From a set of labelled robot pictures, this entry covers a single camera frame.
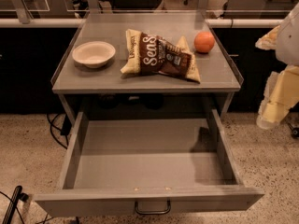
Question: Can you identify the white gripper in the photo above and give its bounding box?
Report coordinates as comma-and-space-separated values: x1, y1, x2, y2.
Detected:
255, 3, 299, 130

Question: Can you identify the grey top drawer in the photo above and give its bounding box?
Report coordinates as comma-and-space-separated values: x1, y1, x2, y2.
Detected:
35, 110, 263, 217

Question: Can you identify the grey drawer cabinet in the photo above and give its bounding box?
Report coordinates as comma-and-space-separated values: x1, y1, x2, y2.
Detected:
52, 11, 243, 120

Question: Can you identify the black caster wheel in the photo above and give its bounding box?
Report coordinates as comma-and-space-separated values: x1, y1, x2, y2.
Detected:
288, 122, 299, 138

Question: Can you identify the orange fruit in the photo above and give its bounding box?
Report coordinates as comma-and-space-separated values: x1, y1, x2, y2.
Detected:
194, 32, 215, 53

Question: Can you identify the brown chip bag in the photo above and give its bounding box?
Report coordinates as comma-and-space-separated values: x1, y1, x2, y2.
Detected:
121, 29, 200, 82

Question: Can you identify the white paper bowl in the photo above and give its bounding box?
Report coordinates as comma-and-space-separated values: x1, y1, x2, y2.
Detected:
72, 41, 116, 68

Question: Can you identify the black stand foot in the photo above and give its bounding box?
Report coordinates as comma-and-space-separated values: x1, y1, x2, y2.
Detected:
1, 186, 29, 224

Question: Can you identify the black floor cable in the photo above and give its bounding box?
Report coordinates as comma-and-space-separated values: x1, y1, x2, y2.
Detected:
46, 113, 70, 150

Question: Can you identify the white horizontal rail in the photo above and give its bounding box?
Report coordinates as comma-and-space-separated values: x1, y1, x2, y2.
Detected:
0, 19, 282, 28

